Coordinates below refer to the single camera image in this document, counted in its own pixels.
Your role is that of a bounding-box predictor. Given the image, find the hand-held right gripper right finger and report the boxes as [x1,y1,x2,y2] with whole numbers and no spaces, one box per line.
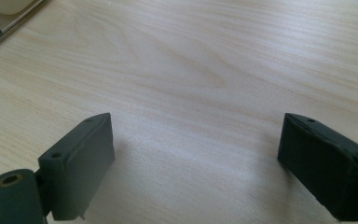
[277,112,358,222]

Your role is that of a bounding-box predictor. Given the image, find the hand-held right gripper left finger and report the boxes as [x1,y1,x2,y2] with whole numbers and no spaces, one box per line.
[37,112,116,221]

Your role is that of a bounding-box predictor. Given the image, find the light tray with dark divider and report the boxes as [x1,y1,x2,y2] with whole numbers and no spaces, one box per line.
[0,0,46,53]

